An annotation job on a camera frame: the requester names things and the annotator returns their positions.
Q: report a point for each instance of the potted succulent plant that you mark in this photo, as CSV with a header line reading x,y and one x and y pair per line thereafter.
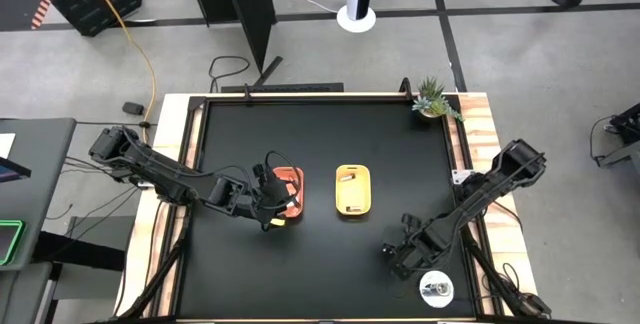
x,y
432,103

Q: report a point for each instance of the black partition panel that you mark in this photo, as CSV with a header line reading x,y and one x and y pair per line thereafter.
x,y
240,9

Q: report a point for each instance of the yellow plastic bin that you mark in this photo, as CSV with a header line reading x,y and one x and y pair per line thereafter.
x,y
353,194

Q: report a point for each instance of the black power adapter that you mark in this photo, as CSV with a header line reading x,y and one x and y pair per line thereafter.
x,y
133,108

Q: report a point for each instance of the green-cased tablet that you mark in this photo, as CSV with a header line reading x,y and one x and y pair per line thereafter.
x,y
10,241

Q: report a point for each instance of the black storage crate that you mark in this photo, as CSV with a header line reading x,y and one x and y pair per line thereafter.
x,y
95,1

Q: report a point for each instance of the black floor bar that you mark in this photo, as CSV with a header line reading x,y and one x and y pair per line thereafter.
x,y
285,87

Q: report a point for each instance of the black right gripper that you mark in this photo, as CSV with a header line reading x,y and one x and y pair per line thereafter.
x,y
417,244

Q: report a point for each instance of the orange plastic bin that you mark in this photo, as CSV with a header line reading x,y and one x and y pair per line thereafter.
x,y
296,184

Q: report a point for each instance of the yellow battery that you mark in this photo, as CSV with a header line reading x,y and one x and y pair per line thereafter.
x,y
278,222

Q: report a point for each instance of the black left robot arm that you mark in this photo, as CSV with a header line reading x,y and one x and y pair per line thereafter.
x,y
165,174

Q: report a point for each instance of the white round plate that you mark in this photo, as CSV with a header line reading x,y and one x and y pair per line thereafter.
x,y
436,301

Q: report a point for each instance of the grey desk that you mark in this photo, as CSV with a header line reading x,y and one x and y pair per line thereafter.
x,y
35,194

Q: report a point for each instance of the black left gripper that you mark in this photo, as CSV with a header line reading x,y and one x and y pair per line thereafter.
x,y
274,189

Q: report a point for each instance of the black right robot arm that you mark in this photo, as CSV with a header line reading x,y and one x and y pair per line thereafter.
x,y
500,179

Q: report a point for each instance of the wooden table frame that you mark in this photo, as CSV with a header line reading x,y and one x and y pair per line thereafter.
x,y
480,124

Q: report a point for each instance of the small battery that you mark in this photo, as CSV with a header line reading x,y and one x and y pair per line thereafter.
x,y
354,209
347,178

